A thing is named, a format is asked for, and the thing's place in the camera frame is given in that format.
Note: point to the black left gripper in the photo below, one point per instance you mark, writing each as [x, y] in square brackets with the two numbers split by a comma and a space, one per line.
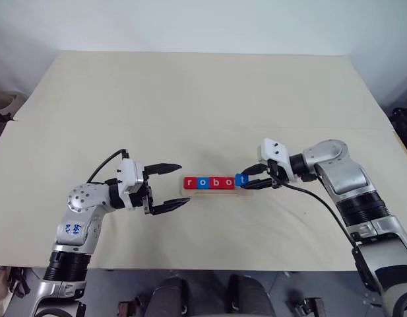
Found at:
[147, 201]

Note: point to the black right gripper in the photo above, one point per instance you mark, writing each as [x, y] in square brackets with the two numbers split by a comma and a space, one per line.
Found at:
[277, 172]

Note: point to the blue letter tile t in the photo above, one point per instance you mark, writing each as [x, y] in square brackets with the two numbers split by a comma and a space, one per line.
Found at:
[241, 181]

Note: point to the red letter tile r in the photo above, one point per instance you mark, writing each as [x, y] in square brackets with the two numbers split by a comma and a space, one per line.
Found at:
[190, 182]

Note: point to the red letter tile o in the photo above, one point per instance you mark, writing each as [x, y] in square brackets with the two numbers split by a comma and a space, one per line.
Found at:
[229, 183]

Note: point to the blue letter tile o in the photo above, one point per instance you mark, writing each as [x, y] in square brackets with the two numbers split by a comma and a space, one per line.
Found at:
[203, 183]

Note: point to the wooden tile rack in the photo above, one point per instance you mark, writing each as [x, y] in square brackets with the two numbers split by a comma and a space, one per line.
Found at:
[219, 193]

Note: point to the red letter tile b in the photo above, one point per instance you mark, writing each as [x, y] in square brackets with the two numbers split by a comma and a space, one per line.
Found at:
[216, 183]

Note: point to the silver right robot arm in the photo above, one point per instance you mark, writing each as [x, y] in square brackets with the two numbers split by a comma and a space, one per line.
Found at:
[348, 175]

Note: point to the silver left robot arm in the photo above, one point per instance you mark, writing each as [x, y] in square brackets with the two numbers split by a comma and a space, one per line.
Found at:
[84, 198]

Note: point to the dark rounded shape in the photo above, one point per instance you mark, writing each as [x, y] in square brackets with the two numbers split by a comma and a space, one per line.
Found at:
[171, 297]
[249, 295]

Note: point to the black equipment stand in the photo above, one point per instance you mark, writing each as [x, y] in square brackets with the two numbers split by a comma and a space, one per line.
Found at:
[404, 120]

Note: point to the round wooden stool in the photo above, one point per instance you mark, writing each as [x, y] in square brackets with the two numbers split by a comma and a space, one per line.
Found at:
[7, 100]

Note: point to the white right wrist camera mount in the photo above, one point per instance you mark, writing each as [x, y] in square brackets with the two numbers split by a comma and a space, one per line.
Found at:
[272, 150]

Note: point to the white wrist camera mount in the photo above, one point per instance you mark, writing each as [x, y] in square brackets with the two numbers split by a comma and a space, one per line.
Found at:
[272, 150]
[129, 171]

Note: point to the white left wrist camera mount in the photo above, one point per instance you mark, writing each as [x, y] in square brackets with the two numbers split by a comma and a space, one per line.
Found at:
[129, 171]

